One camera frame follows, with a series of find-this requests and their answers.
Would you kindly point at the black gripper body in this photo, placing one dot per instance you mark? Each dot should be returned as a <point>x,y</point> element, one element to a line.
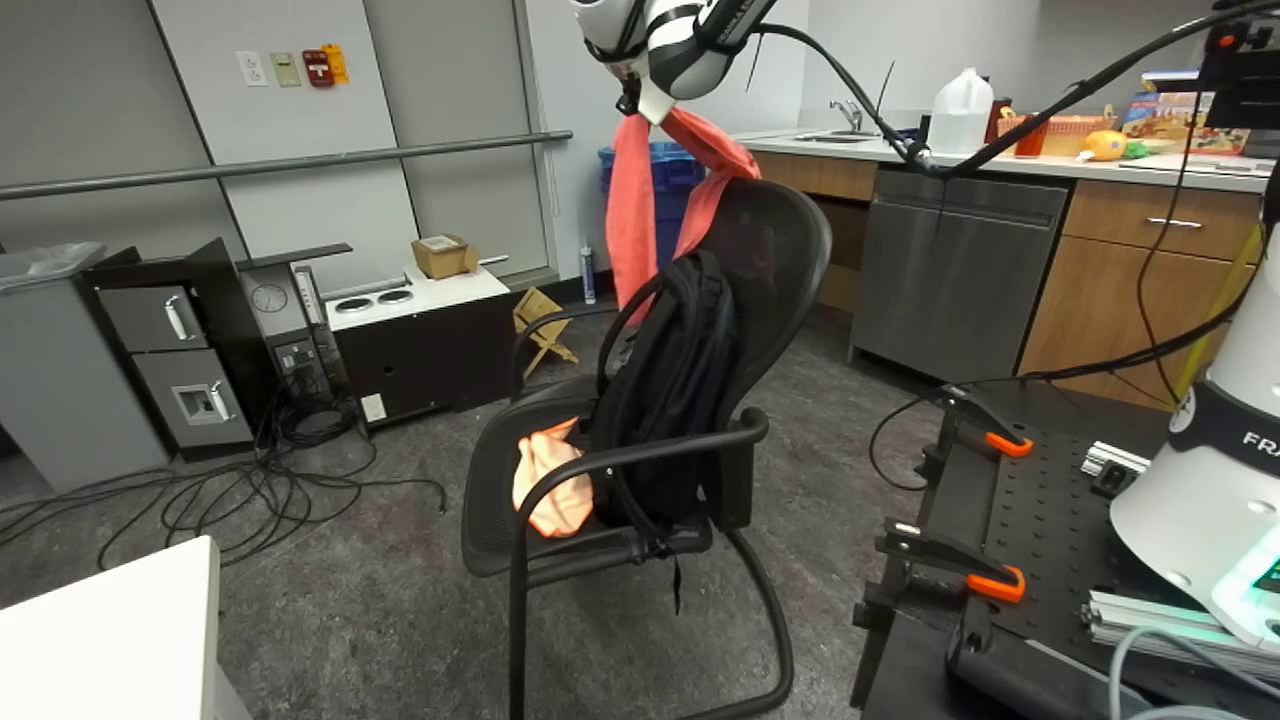
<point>632,74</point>

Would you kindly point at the red shirt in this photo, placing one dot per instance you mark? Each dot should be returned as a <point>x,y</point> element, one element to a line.
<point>629,214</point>

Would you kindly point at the peach towel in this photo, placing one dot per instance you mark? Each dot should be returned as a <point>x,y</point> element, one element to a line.
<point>554,483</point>

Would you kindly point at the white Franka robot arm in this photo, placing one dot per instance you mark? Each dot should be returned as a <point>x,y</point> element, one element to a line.
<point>675,41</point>

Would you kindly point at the black mesh cantilever chair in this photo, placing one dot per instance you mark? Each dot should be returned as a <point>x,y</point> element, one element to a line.
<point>786,293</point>

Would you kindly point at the blue recycling bin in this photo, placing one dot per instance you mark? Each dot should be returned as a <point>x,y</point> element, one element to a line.
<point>677,201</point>

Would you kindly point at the chrome sink faucet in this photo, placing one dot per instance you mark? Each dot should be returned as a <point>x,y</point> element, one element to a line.
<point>849,113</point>

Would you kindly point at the wooden sink cabinet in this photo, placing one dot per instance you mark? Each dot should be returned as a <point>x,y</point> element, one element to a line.
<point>843,180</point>

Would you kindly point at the small cardboard box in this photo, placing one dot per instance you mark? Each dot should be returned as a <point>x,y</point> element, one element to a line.
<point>447,252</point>

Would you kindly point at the black backpack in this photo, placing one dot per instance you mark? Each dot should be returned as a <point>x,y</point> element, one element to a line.
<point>665,373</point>

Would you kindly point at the red fire alarm pull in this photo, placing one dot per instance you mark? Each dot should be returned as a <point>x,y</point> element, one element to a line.
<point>324,65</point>

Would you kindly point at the white plastic jug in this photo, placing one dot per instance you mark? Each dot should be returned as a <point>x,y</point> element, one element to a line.
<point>963,113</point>

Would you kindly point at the low black white-topped bench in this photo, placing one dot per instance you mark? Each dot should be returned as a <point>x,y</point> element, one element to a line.
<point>426,344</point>

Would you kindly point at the stainless steel dishwasher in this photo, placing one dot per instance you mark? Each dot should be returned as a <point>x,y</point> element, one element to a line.
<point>952,274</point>

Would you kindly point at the brown bottle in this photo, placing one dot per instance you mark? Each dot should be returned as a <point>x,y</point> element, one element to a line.
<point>1000,120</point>

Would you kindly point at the white kitchen countertop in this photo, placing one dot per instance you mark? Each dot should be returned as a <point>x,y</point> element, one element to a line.
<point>1015,162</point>

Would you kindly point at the red bottle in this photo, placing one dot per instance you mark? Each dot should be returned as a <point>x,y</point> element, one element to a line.
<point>1035,138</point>

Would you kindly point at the tan plastic container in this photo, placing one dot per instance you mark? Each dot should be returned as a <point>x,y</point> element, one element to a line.
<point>1077,135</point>

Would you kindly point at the yellow toy fruit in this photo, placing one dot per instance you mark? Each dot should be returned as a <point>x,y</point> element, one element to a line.
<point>1104,146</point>

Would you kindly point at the black drawer file cabinet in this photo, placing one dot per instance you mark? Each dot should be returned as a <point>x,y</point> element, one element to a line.
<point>184,363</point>

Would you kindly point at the wooden cabinet with drawer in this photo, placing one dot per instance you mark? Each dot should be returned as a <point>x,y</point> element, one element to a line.
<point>1132,293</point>

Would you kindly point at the colourful printed box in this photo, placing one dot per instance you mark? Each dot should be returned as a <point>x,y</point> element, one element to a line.
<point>1183,117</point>

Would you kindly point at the short aluminium extrusion block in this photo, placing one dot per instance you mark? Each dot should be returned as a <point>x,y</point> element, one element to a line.
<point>1115,463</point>

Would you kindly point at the black perforated robot table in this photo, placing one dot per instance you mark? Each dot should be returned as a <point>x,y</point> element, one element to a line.
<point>1067,532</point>

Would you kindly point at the yellow panel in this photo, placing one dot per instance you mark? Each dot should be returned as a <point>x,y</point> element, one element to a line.
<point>1223,322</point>

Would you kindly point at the grey metal cabinet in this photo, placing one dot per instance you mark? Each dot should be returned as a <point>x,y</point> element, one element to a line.
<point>61,373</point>

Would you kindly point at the long aluminium rails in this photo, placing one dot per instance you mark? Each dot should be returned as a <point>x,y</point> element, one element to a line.
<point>1160,621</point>

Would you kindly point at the white table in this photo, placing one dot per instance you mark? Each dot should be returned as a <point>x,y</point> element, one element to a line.
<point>107,641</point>

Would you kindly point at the beige wall plate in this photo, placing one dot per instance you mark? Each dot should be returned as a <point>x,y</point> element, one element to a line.
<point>285,69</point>

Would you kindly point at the grey wall handrail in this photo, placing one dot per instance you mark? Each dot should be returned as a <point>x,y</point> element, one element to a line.
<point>267,165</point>

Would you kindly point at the white light switch plate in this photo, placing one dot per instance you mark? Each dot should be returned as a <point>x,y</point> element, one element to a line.
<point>248,65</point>

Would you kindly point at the black mounted camera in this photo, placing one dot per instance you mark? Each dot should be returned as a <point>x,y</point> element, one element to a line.
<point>1245,65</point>

